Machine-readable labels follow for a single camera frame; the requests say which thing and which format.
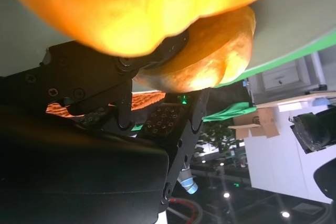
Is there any grey-green bowl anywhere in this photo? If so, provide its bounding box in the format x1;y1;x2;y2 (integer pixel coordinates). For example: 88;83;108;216
0;0;336;78

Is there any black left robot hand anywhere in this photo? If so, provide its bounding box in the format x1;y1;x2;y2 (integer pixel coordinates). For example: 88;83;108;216
290;108;336;155

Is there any green tablecloth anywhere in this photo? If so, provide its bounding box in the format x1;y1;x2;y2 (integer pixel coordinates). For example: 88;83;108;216
215;30;336;86

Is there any green printed cloth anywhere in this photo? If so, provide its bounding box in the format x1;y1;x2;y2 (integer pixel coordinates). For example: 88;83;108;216
203;100;257;123

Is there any orange wicker basket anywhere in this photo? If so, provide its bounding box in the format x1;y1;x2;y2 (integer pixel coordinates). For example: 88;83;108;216
46;91;166;118

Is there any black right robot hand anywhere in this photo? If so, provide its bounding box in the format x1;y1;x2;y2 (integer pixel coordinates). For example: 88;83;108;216
0;29;211;224

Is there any oval orange swirl bread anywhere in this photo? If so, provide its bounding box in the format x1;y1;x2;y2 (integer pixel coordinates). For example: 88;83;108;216
0;0;291;57

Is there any white cabinet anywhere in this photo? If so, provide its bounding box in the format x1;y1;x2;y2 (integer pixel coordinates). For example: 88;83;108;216
245;98;336;204

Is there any cardboard box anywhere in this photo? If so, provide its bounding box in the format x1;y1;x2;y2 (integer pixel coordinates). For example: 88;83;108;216
227;107;280;141

